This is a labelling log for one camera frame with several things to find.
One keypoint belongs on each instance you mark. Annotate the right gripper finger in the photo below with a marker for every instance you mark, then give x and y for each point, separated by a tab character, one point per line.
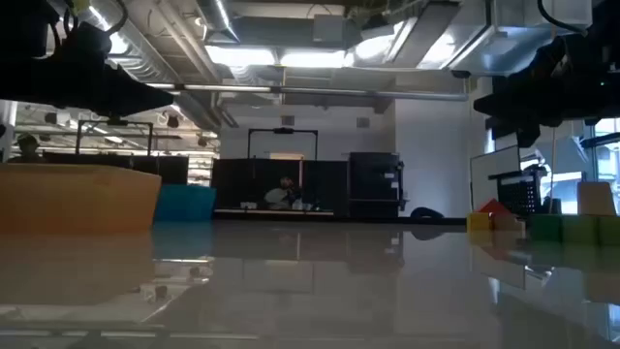
528	133
513	104

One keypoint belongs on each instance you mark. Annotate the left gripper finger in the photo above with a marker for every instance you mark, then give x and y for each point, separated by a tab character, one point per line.
140	99

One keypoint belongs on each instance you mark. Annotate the green wooden cube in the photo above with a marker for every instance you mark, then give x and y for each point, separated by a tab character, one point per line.
545	228

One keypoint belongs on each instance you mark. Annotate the yellow wooden cube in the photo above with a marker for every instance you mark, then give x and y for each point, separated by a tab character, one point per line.
478	221

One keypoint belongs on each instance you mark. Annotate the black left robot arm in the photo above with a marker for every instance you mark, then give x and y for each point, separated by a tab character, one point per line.
24	19

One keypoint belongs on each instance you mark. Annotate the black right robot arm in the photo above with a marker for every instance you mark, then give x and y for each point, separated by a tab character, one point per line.
608	19

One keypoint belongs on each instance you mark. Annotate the whiteboard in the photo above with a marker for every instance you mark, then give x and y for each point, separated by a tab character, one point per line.
491	169

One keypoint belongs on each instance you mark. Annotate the black perforated cart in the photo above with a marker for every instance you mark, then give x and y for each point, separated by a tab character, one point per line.
520	194

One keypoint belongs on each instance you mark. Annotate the white column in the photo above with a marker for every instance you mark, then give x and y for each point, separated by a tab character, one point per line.
7	131

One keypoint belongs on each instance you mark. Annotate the person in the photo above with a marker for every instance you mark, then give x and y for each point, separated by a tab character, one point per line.
281	195
26	145

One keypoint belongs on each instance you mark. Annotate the red triangular wooden block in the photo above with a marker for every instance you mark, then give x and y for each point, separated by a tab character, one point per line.
494	208

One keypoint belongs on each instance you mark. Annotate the tan wooden block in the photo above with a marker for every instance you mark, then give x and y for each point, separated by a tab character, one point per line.
508	223
596	199

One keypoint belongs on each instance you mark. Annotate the fluorescent ceiling light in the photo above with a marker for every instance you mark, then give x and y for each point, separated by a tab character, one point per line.
312	59
242	56

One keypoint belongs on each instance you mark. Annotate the blue plastic tray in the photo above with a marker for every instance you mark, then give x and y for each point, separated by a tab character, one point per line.
186	203

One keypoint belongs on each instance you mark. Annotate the orange plastic tray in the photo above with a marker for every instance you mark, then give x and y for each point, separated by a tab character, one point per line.
72	199

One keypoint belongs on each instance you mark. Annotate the black rounded object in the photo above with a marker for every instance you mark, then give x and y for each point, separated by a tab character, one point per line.
426	213

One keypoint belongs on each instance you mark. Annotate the black cabinet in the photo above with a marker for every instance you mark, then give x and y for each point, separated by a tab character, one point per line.
373	184

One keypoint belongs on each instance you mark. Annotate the long grey ceiling pipe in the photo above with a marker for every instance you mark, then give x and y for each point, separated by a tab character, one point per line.
339	91

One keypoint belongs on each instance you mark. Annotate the grey ceiling unit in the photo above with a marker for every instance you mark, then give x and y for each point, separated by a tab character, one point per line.
330	29

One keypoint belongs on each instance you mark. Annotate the black gantry frame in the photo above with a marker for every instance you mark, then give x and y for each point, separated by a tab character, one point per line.
283	130
116	123

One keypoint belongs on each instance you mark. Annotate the dark dome camera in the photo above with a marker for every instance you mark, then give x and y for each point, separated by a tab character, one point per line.
460	74

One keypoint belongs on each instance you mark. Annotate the round silver air duct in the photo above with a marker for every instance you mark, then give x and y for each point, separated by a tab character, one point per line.
218	22

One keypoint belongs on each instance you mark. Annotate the grey wall vent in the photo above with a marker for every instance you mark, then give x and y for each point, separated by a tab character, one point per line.
288	120

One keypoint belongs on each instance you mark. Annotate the black table frame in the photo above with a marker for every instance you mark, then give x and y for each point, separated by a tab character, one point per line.
368	221

